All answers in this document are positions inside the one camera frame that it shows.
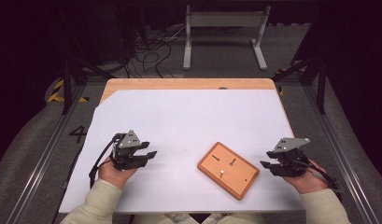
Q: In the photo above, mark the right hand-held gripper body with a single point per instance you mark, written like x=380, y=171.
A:
x=290, y=161

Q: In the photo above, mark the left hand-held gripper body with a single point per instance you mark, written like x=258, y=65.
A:
x=127, y=157

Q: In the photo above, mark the wooden board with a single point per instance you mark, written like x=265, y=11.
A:
x=238, y=183

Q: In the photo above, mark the metal pin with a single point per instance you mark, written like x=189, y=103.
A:
x=221, y=173

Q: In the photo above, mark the person's left hand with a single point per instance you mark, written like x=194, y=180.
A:
x=114, y=174

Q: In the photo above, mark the person's right hand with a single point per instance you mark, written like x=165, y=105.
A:
x=308, y=182

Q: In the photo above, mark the black metal stand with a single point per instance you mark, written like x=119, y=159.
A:
x=67, y=84
x=321, y=87

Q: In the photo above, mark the yellow black floor tape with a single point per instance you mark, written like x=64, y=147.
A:
x=56, y=93

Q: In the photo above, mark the white metal stand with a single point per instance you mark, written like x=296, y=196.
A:
x=226, y=19

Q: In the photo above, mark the aluminium rail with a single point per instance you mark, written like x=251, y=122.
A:
x=338, y=149
x=44, y=155

